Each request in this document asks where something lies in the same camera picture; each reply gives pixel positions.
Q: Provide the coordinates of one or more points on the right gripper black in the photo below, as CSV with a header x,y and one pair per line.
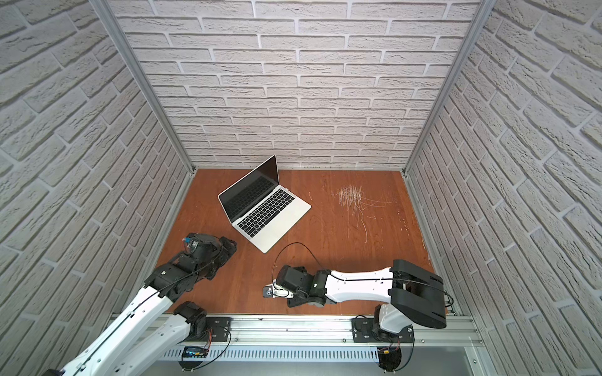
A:
x,y
282,280

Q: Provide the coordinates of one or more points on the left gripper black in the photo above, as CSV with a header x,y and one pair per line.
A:
x,y
222,247

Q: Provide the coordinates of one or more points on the silver laptop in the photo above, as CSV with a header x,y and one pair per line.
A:
x,y
260,208

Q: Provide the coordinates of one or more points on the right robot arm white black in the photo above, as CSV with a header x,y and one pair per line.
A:
x,y
407,293

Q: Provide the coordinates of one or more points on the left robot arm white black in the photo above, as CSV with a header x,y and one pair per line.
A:
x,y
122,348

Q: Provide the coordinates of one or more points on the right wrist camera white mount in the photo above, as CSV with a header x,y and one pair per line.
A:
x,y
274,291

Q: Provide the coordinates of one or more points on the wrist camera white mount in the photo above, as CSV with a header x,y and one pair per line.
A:
x,y
188,244
274,291

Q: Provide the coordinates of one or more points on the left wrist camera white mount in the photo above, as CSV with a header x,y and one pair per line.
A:
x,y
188,244

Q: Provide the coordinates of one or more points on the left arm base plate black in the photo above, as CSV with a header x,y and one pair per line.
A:
x,y
214,328

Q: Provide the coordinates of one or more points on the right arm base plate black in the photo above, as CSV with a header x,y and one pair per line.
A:
x,y
365,330

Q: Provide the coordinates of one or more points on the left electronics board with wires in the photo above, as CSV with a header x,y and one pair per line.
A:
x,y
192,357

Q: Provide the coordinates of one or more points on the aluminium front rail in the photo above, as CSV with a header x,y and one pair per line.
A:
x,y
300,330

